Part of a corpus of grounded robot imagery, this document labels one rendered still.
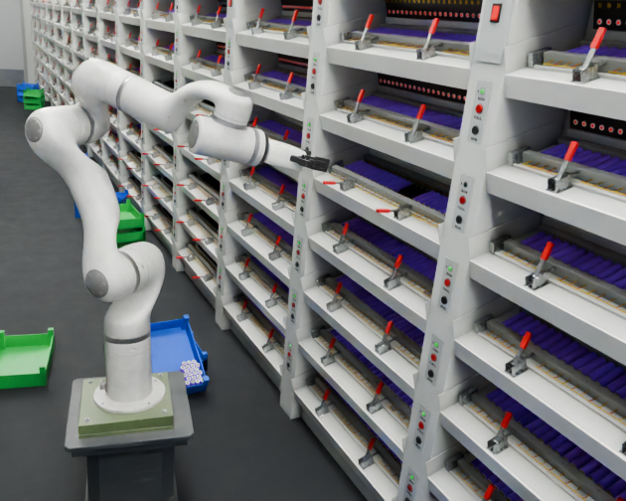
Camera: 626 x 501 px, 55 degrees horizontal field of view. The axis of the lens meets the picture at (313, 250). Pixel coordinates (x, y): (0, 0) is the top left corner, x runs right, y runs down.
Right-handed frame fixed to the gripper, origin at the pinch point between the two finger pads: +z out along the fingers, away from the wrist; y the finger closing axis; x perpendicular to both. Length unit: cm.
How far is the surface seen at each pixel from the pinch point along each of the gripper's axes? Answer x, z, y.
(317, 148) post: 0.1, 17.9, -30.2
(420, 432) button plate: -55, 29, 35
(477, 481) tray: -59, 37, 49
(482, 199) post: 4.4, 16.8, 39.8
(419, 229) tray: -8.0, 20.4, 20.9
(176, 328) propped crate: -87, 9, -83
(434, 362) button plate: -35, 25, 36
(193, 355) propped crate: -92, 14, -71
